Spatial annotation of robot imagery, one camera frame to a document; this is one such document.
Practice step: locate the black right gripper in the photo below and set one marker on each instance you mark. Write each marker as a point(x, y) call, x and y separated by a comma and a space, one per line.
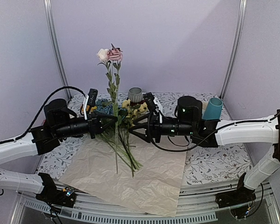
point(147, 137)

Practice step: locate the right aluminium frame post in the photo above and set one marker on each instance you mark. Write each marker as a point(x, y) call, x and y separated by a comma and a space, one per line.
point(235, 47)

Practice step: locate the cream wrapping paper sheet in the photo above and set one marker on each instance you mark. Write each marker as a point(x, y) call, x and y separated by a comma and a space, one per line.
point(153, 189)

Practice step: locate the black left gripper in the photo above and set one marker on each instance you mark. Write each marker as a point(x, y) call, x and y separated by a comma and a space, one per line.
point(101, 128)

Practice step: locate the striped cup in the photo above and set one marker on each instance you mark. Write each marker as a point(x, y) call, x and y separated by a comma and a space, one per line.
point(135, 94)

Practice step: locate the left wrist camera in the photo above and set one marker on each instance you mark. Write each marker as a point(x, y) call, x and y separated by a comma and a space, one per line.
point(89, 102)

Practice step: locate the left aluminium frame post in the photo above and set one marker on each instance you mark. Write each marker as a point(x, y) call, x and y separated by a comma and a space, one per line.
point(55, 46)

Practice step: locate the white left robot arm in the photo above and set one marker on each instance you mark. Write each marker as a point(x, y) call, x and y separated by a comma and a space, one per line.
point(16, 172)

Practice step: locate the flower bouquet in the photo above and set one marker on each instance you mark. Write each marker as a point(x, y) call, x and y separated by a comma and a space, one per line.
point(117, 135)

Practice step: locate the pink rose stem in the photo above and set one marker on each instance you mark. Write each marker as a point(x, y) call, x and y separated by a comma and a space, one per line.
point(111, 59)

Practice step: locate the aluminium frame post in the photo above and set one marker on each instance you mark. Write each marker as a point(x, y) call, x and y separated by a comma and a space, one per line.
point(235, 47)
point(55, 46)

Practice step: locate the aluminium table front rail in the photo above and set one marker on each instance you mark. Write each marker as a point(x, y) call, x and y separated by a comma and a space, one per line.
point(196, 205)

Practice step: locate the teal vase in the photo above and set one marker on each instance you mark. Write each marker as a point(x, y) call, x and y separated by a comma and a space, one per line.
point(213, 109)

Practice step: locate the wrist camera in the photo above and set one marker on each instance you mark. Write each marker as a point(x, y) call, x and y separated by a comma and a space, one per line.
point(89, 102)
point(153, 104)

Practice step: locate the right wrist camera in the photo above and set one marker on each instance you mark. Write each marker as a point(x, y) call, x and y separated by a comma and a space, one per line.
point(153, 104)

